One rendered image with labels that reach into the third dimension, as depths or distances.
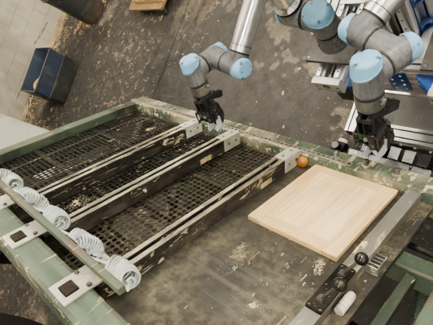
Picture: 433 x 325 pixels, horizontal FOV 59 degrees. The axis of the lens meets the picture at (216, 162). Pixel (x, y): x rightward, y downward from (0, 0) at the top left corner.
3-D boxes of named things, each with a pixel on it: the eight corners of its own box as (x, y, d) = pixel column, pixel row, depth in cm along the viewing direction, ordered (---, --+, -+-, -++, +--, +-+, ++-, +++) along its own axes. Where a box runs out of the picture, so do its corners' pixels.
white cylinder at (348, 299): (343, 318, 106) (356, 300, 111) (343, 311, 105) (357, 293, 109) (333, 313, 108) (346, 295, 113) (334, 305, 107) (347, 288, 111)
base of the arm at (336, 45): (325, 22, 176) (316, 10, 168) (357, 22, 166) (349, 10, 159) (314, 53, 175) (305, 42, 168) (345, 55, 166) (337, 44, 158)
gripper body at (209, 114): (199, 124, 156) (188, 100, 148) (207, 111, 161) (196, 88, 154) (216, 124, 152) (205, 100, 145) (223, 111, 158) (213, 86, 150)
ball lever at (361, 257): (348, 276, 115) (374, 256, 105) (341, 284, 113) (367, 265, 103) (338, 267, 116) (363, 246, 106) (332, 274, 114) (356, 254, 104)
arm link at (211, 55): (238, 63, 147) (217, 78, 143) (219, 55, 154) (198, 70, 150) (233, 44, 141) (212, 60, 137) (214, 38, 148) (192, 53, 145)
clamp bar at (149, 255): (303, 164, 181) (305, 117, 170) (74, 331, 110) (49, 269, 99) (286, 158, 188) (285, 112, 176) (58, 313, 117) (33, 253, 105)
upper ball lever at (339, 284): (327, 302, 108) (352, 283, 98) (319, 310, 105) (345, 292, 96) (317, 291, 109) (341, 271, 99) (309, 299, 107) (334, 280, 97)
